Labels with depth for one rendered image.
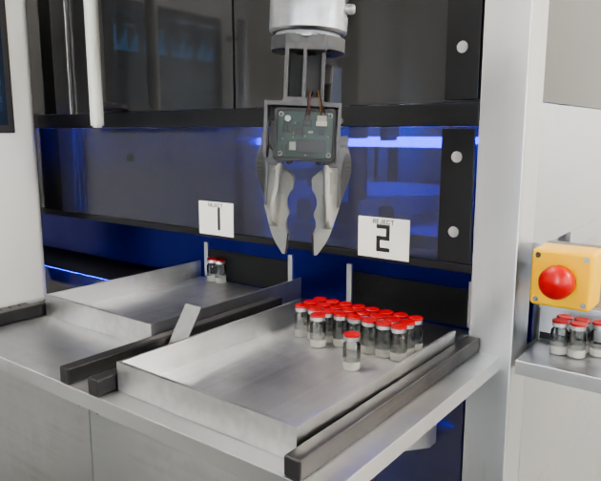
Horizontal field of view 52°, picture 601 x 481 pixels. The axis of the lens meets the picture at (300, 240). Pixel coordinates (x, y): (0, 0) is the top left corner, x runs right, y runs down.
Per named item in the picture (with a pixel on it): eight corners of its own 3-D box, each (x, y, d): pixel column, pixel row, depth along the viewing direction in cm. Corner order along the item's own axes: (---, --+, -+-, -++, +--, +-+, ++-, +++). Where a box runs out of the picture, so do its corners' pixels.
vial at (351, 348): (348, 364, 79) (349, 331, 78) (363, 367, 78) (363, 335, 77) (339, 368, 77) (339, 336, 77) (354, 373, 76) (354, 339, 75)
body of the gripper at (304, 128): (259, 164, 57) (262, 28, 55) (268, 162, 66) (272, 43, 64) (341, 168, 57) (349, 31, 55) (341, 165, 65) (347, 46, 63)
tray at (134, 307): (199, 277, 127) (199, 260, 127) (300, 297, 112) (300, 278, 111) (46, 315, 101) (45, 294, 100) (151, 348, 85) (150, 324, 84)
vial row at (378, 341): (300, 331, 92) (300, 302, 91) (409, 359, 81) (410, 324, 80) (291, 335, 90) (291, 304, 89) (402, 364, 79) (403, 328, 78)
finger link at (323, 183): (311, 263, 60) (304, 167, 59) (313, 253, 66) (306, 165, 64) (342, 261, 60) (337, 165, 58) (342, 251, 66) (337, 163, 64)
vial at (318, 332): (316, 342, 87) (316, 310, 86) (328, 345, 86) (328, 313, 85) (306, 346, 85) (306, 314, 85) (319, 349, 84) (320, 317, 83)
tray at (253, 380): (299, 320, 98) (299, 299, 97) (454, 356, 82) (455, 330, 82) (117, 390, 71) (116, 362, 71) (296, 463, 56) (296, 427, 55)
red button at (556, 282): (544, 292, 78) (546, 261, 77) (578, 297, 75) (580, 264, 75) (534, 298, 75) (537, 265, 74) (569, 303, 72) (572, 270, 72)
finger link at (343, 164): (307, 209, 63) (301, 123, 62) (308, 207, 65) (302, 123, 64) (353, 206, 63) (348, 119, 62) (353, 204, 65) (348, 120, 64)
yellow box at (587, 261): (545, 292, 84) (549, 240, 83) (603, 301, 80) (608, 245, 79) (528, 303, 78) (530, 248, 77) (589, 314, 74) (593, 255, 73)
